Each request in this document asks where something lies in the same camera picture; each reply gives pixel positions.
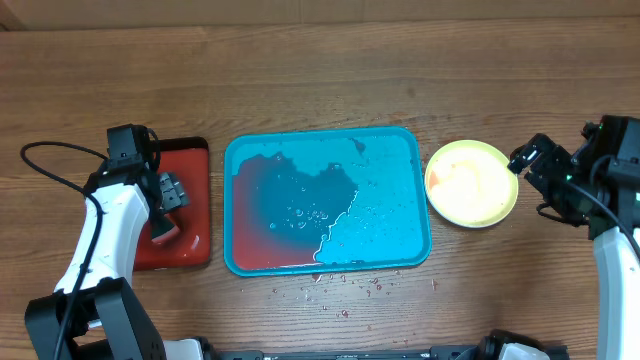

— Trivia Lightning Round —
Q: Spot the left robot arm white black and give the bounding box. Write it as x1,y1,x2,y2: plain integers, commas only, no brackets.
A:
25,124,216,360

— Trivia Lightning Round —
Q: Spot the teal plastic tray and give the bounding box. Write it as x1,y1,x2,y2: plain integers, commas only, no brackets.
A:
223,126,432,277

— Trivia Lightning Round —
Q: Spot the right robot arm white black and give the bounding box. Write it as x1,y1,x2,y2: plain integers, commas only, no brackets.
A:
507,115,639,359

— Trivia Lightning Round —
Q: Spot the dark red tray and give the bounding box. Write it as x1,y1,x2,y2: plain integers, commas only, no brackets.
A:
134,137,211,271

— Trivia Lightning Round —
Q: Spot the black rail at table edge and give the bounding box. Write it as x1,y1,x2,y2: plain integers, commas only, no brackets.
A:
213,345,479,360

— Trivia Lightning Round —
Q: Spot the yellow-green plate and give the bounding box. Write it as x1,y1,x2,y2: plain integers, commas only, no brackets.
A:
424,140,519,229

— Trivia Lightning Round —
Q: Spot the red sponge with green pad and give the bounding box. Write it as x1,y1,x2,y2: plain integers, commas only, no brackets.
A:
151,214,181,245

